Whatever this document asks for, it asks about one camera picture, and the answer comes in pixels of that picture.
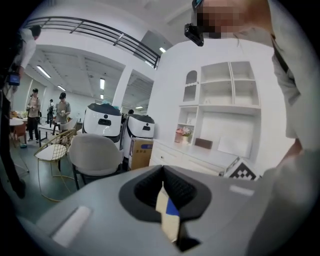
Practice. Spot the black frame table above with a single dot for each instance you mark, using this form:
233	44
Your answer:
47	128

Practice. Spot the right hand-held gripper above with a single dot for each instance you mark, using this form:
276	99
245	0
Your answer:
243	172

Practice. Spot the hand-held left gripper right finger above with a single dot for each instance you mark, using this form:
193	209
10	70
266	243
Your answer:
225	207

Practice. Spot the black balcony railing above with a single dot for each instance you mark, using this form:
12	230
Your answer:
100	32

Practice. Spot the teal cloth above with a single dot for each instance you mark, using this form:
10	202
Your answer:
108	103

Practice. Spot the white robot with black lid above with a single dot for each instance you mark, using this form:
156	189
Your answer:
102	122
141	126

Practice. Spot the white shelf hutch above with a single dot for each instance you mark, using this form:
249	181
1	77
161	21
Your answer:
225	95

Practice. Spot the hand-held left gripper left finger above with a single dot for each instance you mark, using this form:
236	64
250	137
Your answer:
105	207

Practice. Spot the person's light grey shirt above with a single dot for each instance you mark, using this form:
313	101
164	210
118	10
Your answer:
295	62

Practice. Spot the small glass cups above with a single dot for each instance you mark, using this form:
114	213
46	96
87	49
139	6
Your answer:
191	121

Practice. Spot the brown cardboard box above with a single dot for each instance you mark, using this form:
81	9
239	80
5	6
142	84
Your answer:
140	155

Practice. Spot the white desk with drawers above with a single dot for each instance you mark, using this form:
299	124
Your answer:
175	152

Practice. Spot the pink tumbler cup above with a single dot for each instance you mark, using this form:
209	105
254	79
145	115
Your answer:
178	137

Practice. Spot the black head camera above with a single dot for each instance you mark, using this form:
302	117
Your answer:
194	35

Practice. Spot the pink flowers in pot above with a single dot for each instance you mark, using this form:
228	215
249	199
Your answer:
187	132

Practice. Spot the tube ceiling light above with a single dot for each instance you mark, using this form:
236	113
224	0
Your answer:
102	83
43	71

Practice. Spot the cream fluffy stool cushion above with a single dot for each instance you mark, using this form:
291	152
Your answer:
162	207

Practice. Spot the brown tissue box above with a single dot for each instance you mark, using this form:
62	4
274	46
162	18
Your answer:
203	143

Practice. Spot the blue cloth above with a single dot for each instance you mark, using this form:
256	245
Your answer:
173	208

